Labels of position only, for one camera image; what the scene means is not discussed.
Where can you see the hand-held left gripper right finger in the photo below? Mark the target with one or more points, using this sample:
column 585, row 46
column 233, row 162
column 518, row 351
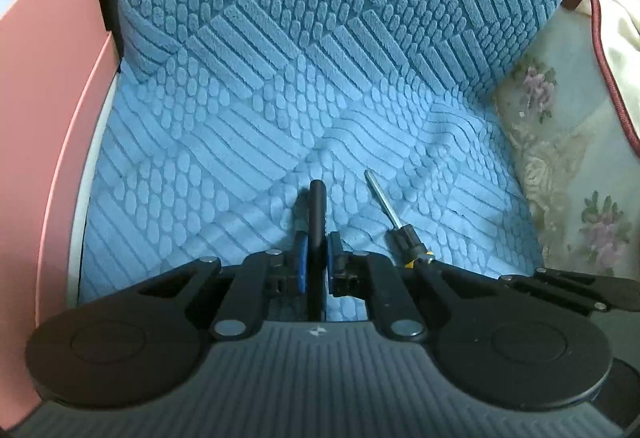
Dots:
column 334, row 268

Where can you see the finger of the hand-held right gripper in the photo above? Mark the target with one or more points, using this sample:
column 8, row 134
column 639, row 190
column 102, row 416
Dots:
column 575, row 290

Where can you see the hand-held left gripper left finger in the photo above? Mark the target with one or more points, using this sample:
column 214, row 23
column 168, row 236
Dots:
column 300, row 268

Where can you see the black stick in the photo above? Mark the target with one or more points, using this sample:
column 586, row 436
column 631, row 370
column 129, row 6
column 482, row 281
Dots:
column 317, row 228

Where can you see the yellow black screwdriver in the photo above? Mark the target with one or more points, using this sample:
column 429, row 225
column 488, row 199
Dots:
column 407, row 243

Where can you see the pink cardboard box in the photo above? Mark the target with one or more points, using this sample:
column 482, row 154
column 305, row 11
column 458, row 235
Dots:
column 45, row 118

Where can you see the floral cushion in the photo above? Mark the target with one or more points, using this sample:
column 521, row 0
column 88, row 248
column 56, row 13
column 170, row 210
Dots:
column 570, row 158

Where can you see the blue textured sofa cover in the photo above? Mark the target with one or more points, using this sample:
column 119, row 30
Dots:
column 325, row 68

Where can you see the cream cloth with red piping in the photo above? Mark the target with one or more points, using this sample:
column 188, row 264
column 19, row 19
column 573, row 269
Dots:
column 620, row 28

